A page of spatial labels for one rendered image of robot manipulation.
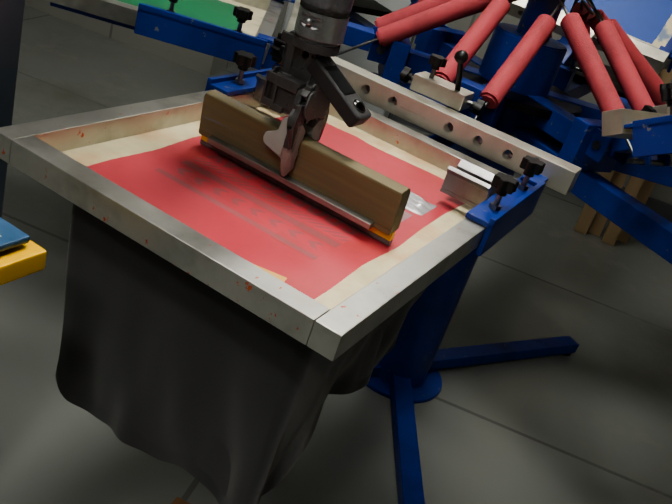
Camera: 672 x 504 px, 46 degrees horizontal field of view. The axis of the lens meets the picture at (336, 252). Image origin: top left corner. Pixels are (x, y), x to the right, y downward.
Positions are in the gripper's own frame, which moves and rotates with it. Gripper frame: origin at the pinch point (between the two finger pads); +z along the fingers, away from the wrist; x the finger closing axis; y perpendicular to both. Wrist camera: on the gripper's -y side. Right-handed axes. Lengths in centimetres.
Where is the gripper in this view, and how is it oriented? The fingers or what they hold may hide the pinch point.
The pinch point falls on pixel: (296, 167)
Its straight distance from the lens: 127.2
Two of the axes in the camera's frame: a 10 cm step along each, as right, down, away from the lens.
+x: -4.9, 2.8, -8.3
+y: -8.3, -4.3, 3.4
